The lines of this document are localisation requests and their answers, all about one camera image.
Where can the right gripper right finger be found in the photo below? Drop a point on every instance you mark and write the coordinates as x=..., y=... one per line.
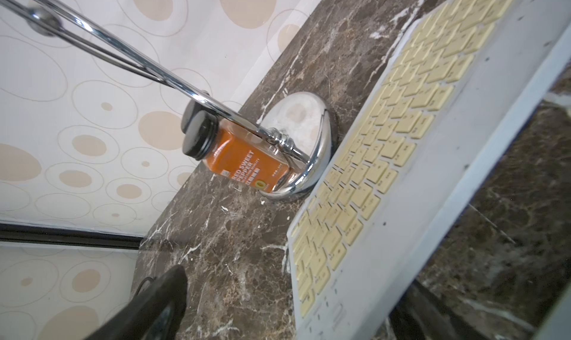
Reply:
x=419, y=314

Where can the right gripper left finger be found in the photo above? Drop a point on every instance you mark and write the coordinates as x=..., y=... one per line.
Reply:
x=155, y=313

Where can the white keyboard yellow keys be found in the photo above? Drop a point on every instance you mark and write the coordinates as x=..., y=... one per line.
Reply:
x=457, y=90
x=556, y=326

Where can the orange spice bottle black cap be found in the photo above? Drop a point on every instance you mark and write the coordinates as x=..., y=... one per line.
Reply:
x=233, y=152

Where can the chrome hook stand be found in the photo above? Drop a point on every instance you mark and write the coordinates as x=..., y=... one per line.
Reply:
x=300, y=126

